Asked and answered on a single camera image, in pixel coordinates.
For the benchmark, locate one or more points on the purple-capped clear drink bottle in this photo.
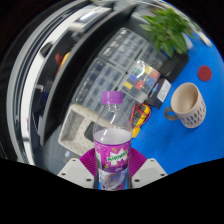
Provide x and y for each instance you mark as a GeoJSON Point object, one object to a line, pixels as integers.
{"type": "Point", "coordinates": [111, 146]}

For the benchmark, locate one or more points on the flat round red coaster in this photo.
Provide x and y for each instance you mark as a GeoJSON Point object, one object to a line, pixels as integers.
{"type": "Point", "coordinates": [205, 73]}

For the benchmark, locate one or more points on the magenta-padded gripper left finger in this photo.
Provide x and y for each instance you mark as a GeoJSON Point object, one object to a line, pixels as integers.
{"type": "Point", "coordinates": [75, 171]}

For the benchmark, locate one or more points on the flat black device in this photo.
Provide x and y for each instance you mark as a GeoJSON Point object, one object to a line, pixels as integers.
{"type": "Point", "coordinates": [90, 131]}

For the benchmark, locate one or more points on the beige patterned mug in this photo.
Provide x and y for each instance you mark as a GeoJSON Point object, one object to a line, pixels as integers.
{"type": "Point", "coordinates": [191, 113]}

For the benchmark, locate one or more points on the yellow multimeter with red leads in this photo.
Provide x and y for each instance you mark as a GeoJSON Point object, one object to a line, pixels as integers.
{"type": "Point", "coordinates": [140, 116]}

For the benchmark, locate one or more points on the black shelf unit with instruments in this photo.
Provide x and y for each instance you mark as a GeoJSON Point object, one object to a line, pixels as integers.
{"type": "Point", "coordinates": [63, 66]}

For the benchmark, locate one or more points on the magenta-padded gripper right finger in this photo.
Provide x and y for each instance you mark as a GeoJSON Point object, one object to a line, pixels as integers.
{"type": "Point", "coordinates": [150, 170]}

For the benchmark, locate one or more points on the green leafy potted plant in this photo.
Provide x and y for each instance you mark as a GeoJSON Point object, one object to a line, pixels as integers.
{"type": "Point", "coordinates": [170, 30]}

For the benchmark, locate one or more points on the black box with white label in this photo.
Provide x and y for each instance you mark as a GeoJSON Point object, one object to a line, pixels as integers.
{"type": "Point", "coordinates": [161, 91]}

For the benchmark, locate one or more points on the plain black box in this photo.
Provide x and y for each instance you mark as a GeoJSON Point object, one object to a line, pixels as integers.
{"type": "Point", "coordinates": [176, 68]}

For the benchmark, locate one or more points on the clear box with coloured compartments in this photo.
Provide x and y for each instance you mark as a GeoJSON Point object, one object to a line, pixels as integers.
{"type": "Point", "coordinates": [140, 81]}

